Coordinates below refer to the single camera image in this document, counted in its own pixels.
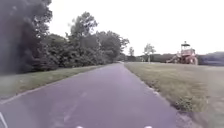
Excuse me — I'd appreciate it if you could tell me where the small lone tree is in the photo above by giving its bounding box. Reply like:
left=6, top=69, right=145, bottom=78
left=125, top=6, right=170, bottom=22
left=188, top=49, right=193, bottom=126
left=143, top=43, right=157, bottom=64
left=128, top=46, right=135, bottom=58

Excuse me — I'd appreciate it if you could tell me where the grey asphalt path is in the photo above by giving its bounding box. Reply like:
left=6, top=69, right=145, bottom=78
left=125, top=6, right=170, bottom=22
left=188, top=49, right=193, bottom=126
left=0, top=62, right=193, bottom=128

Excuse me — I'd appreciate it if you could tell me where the wood of dense trees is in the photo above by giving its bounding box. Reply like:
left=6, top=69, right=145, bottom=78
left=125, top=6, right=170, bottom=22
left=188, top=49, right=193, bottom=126
left=0, top=0, right=130, bottom=75

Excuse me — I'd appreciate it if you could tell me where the wide grass field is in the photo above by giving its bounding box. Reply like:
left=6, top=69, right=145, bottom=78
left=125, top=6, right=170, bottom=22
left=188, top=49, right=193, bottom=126
left=123, top=61, right=224, bottom=128

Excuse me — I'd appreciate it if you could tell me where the red playground tower with slide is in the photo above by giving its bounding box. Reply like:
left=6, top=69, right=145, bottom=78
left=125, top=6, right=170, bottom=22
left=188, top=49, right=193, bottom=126
left=166, top=41, right=199, bottom=66

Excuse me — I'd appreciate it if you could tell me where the narrow grass verge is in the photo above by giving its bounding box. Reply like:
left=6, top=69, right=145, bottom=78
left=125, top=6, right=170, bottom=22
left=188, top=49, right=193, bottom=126
left=0, top=64, right=107, bottom=101

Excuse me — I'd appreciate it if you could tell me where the distant hedge line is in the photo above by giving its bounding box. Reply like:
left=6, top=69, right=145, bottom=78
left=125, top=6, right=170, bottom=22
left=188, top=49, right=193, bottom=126
left=117, top=50, right=224, bottom=67

